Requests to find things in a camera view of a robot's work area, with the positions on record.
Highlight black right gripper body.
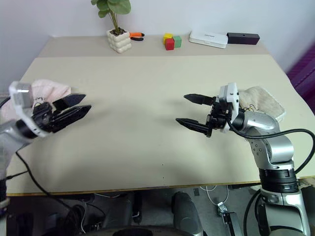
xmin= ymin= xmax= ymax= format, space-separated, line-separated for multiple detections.
xmin=206 ymin=95 xmax=233 ymax=138

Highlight green potted plant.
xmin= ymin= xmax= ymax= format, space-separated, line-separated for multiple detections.
xmin=91 ymin=0 xmax=131 ymax=34

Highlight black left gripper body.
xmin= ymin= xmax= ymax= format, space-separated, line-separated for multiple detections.
xmin=31 ymin=102 xmax=56 ymax=134

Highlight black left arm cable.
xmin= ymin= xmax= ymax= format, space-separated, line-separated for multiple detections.
xmin=4 ymin=151 xmax=80 ymax=222

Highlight cream bubble plant pot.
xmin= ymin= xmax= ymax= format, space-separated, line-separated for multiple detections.
xmin=106 ymin=28 xmax=132 ymax=55

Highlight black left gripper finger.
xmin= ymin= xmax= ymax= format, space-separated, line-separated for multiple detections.
xmin=52 ymin=93 xmax=87 ymax=112
xmin=50 ymin=105 xmax=93 ymax=134

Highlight large beige table mat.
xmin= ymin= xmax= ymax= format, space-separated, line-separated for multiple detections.
xmin=6 ymin=57 xmax=315 ymax=197

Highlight purple ribbed object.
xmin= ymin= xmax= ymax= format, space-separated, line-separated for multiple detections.
xmin=285 ymin=40 xmax=315 ymax=112

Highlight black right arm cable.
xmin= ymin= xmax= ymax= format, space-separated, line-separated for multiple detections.
xmin=226 ymin=117 xmax=315 ymax=174

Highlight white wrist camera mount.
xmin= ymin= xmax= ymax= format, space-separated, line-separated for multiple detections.
xmin=8 ymin=81 xmax=49 ymax=139
xmin=217 ymin=82 xmax=240 ymax=134

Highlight thin white cable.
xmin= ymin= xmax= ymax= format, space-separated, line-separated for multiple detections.
xmin=199 ymin=184 xmax=230 ymax=205

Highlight black table leg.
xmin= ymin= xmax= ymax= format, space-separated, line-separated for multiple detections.
xmin=132 ymin=191 xmax=144 ymax=223

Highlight dark rounded upright shape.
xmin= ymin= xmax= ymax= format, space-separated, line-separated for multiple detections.
xmin=171 ymin=191 xmax=204 ymax=236

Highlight small metal clamp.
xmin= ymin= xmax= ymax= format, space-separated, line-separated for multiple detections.
xmin=216 ymin=201 xmax=229 ymax=217

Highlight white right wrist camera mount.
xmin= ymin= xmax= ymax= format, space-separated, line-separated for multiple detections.
xmin=217 ymin=82 xmax=240 ymax=134

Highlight pink towel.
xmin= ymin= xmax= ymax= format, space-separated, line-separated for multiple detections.
xmin=0 ymin=78 xmax=73 ymax=118

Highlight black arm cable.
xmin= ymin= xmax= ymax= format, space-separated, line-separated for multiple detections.
xmin=4 ymin=151 xmax=80 ymax=222
xmin=226 ymin=117 xmax=315 ymax=174

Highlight flat white box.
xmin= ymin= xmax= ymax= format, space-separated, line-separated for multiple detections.
xmin=189 ymin=30 xmax=229 ymax=49

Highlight orange and black pliers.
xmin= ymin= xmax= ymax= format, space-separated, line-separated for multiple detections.
xmin=128 ymin=32 xmax=146 ymax=42

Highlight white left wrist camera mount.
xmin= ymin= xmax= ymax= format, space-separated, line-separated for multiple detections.
xmin=8 ymin=81 xmax=49 ymax=139

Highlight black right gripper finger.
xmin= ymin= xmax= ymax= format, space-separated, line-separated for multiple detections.
xmin=183 ymin=93 xmax=214 ymax=106
xmin=175 ymin=118 xmax=212 ymax=137

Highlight long black box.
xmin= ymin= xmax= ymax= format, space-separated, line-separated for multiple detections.
xmin=226 ymin=32 xmax=261 ymax=46

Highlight beige towel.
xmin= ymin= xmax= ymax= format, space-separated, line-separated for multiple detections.
xmin=237 ymin=86 xmax=287 ymax=123

